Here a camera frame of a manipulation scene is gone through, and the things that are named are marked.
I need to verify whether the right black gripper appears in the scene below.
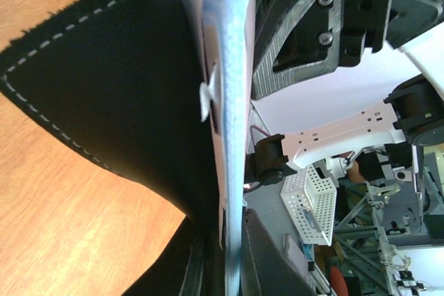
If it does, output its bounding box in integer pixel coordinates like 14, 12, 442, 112
251, 0, 443, 101

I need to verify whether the white perforated basket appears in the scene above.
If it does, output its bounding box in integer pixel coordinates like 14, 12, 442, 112
280, 164, 337, 246

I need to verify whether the black card holder wallet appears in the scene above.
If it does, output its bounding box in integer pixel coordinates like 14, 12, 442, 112
0, 0, 259, 296

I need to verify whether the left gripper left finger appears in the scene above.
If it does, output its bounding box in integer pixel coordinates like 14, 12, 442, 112
124, 218, 204, 296

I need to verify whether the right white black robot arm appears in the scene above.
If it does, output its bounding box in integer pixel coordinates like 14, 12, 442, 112
244, 0, 443, 185

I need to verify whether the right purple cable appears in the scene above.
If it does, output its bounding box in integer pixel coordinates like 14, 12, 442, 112
249, 124, 271, 141

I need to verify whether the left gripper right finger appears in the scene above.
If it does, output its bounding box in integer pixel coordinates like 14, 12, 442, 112
240, 208, 315, 296

